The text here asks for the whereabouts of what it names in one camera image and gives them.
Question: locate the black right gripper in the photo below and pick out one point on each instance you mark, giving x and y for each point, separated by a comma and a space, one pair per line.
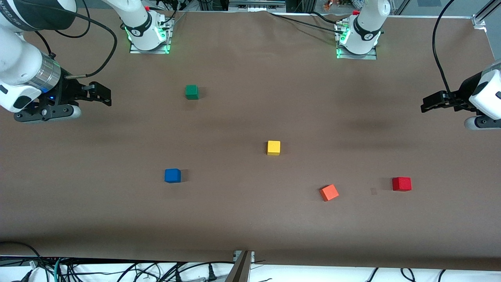
67, 91

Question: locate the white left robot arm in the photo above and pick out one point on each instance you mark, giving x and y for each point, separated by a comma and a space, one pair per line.
370, 23

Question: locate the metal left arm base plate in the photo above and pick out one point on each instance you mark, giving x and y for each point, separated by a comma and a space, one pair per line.
358, 56

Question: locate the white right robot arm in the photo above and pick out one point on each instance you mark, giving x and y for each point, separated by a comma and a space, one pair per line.
15, 62

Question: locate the brown paper table cover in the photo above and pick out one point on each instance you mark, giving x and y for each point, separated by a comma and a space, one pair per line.
250, 223

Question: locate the aluminium frame corner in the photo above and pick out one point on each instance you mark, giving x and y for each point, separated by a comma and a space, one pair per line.
480, 18

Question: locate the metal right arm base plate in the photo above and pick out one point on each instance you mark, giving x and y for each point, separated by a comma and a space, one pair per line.
169, 37

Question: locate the blue wooden block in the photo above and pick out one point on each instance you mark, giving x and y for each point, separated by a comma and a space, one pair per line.
172, 176

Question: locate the red wooden block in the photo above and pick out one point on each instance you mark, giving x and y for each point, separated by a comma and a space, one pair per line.
401, 184

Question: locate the green wooden block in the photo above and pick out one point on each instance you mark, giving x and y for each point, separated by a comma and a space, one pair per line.
191, 92

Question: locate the yellow wooden block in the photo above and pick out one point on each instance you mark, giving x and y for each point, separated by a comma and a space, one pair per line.
273, 148

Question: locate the aluminium profile beam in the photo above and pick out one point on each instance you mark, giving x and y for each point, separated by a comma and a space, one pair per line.
240, 270

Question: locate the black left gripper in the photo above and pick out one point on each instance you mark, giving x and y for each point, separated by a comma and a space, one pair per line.
464, 92

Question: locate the orange wooden block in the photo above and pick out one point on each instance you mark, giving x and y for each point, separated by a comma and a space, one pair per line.
329, 192

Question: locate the silver aluminium rail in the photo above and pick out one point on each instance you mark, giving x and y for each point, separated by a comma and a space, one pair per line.
256, 4

